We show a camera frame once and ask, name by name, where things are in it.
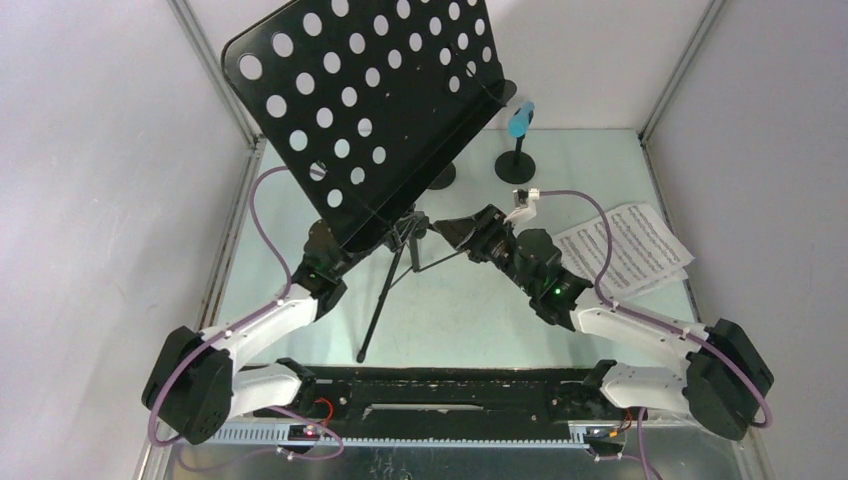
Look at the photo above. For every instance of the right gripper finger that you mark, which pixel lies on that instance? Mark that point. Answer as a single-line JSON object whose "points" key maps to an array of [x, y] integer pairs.
{"points": [[473, 227], [465, 241]]}

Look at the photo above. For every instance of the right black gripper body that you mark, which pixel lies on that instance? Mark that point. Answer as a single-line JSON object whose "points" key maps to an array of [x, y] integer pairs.
{"points": [[496, 246]]}

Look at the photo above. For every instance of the sheet music page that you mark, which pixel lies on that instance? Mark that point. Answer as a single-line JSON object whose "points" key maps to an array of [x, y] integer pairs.
{"points": [[634, 273], [634, 226]]}

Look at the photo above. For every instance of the black music stand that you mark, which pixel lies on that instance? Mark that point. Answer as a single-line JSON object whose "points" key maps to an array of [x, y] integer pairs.
{"points": [[365, 103]]}

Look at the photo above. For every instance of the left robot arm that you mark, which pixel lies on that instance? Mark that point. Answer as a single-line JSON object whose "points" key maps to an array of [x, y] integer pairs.
{"points": [[201, 380]]}

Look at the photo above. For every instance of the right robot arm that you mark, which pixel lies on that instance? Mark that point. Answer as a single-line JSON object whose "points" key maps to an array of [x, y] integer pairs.
{"points": [[713, 373]]}

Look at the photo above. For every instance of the right black microphone stand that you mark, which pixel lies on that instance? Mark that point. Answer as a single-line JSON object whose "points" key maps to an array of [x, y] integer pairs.
{"points": [[515, 167]]}

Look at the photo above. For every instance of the blue toy microphone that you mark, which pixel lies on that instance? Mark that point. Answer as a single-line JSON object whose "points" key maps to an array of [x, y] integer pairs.
{"points": [[519, 123]]}

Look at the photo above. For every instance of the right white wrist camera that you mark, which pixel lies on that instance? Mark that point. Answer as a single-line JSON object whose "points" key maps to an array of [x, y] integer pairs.
{"points": [[524, 206]]}

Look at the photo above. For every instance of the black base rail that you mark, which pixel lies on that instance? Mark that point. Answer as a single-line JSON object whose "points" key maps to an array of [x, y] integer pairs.
{"points": [[460, 406]]}

